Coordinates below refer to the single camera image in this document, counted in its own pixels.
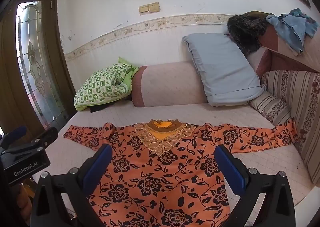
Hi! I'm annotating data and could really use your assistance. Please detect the pink brown sofa backrest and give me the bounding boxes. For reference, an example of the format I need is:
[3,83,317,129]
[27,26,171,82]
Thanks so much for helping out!
[246,26,320,78]

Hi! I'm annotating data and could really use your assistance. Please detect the pink bolster pillow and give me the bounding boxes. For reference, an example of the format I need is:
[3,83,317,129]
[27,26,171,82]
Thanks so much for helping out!
[131,62,208,108]

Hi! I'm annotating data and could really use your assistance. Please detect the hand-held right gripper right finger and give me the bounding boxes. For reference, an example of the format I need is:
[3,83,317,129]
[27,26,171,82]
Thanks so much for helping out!
[214,144,297,227]

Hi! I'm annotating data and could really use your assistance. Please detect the wooden stained glass door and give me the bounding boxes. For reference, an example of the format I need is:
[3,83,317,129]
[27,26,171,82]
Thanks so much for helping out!
[0,0,75,137]

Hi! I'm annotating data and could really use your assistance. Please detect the blue crumpled cloth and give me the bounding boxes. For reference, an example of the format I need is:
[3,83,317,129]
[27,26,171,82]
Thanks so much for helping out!
[265,8,320,56]

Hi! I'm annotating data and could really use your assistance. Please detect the orange black floral blouse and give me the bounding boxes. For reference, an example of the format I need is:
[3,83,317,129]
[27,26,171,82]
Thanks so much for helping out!
[62,118,299,227]

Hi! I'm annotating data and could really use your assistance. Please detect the light blue pillow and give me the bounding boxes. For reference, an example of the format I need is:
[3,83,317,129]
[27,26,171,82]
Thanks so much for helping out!
[182,33,267,107]

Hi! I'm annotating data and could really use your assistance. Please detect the person's left hand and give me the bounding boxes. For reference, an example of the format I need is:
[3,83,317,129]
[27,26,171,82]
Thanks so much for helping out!
[15,184,33,217]

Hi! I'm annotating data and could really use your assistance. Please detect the green patterned pillow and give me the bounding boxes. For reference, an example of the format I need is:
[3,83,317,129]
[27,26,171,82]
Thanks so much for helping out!
[74,57,139,112]

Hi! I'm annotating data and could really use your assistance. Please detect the dark furry cloth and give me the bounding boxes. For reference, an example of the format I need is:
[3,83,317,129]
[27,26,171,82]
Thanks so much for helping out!
[227,11,274,55]

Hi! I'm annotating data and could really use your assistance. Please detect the large striped floral cushion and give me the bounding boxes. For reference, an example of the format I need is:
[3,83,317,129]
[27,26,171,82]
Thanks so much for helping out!
[261,70,320,185]

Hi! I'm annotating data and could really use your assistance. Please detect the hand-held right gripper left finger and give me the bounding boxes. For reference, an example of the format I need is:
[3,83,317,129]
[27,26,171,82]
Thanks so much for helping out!
[30,143,113,227]

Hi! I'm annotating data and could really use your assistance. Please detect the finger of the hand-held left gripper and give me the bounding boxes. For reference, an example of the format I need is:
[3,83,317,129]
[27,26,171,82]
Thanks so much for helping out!
[24,126,59,153]
[0,126,27,154]

